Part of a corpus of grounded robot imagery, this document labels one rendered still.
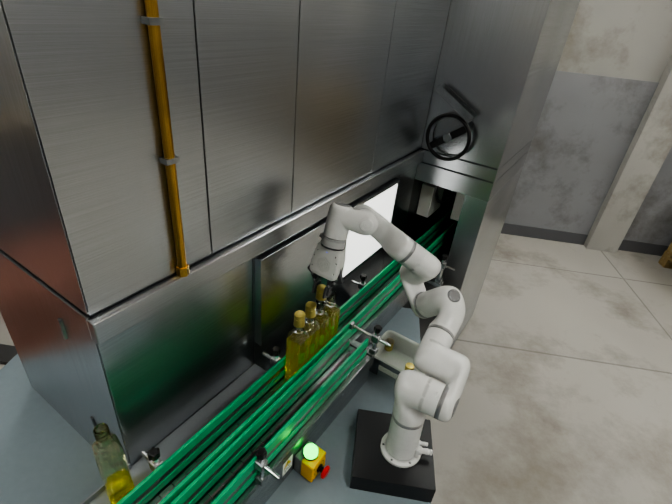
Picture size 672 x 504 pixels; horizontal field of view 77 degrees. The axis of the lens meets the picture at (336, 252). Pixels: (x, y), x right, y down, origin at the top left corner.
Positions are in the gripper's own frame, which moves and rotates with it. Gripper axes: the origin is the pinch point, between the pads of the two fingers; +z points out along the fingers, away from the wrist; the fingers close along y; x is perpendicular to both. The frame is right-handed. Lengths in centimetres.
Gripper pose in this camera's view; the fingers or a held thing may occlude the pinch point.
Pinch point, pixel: (321, 289)
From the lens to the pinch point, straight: 136.1
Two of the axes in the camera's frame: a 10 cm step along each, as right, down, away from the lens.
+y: 8.2, 3.6, -4.4
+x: 5.2, -1.6, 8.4
